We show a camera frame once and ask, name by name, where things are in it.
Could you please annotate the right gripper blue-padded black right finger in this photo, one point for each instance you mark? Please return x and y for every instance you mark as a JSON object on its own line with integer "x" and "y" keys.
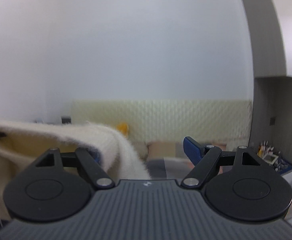
{"x": 207, "y": 160}

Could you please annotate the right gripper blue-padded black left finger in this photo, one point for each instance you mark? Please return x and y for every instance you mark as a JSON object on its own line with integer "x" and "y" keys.
{"x": 81, "y": 159}

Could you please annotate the white navy striped sweater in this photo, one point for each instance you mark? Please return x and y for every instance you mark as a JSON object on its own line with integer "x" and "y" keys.
{"x": 23, "y": 142}

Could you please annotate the cream quilted headboard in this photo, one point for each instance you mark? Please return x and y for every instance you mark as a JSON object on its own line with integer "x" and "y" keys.
{"x": 227, "y": 121}

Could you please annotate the pastel checkered quilt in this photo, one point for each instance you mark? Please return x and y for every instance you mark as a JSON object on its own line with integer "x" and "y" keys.
{"x": 177, "y": 168}

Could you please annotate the yellow crown pillow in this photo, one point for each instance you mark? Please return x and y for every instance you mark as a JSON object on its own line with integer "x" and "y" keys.
{"x": 123, "y": 128}

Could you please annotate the dark wall socket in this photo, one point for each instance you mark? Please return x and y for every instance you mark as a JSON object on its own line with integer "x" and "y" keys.
{"x": 65, "y": 120}

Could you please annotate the white picture frame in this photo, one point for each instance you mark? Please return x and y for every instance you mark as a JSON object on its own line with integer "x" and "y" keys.
{"x": 270, "y": 158}

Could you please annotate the black wall switch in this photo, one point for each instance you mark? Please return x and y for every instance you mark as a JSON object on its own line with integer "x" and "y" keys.
{"x": 272, "y": 121}

